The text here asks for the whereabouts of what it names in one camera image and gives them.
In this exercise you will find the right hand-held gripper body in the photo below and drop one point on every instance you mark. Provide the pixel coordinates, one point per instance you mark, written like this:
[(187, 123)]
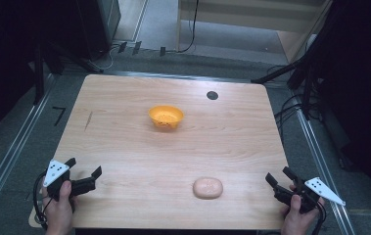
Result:
[(320, 191)]

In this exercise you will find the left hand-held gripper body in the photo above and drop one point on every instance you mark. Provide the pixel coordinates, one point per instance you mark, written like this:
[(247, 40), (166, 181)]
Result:
[(55, 172)]

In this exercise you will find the pale pink round bun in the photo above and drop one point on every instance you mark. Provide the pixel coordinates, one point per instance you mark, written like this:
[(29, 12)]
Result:
[(207, 188)]

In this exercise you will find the orange plastic bowl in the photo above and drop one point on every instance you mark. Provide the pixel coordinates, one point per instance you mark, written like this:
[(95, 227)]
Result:
[(166, 116)]

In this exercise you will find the person's right hand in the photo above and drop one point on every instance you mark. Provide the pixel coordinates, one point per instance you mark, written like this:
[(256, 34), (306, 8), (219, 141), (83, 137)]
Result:
[(295, 220)]

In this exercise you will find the person's left hand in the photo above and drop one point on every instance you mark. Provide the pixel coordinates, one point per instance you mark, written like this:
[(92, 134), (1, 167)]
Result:
[(59, 212)]

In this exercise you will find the black tripod stand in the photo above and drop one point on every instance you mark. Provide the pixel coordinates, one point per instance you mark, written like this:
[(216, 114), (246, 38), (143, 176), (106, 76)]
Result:
[(39, 71), (300, 75)]

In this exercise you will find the black round table grommet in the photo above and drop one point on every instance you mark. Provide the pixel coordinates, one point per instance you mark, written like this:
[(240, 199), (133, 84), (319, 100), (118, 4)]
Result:
[(212, 95)]

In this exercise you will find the black cabinet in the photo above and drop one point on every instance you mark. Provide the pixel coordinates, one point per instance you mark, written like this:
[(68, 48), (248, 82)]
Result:
[(98, 26)]

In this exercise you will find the pale wooden shelf unit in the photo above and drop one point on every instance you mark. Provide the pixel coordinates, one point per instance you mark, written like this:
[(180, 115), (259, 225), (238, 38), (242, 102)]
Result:
[(238, 16)]

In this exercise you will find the metal floor rail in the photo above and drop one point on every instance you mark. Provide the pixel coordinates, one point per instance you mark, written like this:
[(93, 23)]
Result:
[(321, 163), (179, 76), (8, 153)]

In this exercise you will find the small black floor bracket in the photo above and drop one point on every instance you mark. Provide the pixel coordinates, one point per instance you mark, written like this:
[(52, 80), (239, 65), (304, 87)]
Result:
[(162, 51), (136, 47), (122, 47)]

